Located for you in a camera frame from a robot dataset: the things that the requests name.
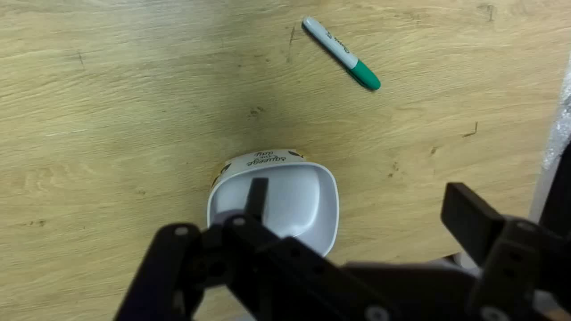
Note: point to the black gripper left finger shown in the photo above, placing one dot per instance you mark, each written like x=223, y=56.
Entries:
x=172, y=268

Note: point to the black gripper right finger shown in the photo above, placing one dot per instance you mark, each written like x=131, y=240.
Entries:
x=511, y=261

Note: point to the white marker with green cap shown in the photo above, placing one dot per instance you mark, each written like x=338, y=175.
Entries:
x=339, y=51

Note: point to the white bowl with printed rim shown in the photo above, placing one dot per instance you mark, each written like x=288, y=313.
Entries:
x=297, y=197

